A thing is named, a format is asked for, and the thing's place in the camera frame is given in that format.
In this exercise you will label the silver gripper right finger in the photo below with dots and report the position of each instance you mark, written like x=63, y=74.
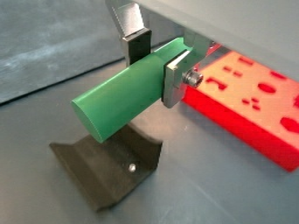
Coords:
x=179, y=74

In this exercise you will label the black curved cradle stand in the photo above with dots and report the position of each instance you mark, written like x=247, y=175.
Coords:
x=110, y=169

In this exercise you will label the red shape sorter block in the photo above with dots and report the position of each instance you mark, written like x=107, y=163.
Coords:
x=252, y=101

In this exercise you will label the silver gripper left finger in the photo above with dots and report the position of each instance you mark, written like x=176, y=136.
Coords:
x=134, y=34

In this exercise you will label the green cylinder peg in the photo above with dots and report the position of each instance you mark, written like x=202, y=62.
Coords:
x=111, y=104

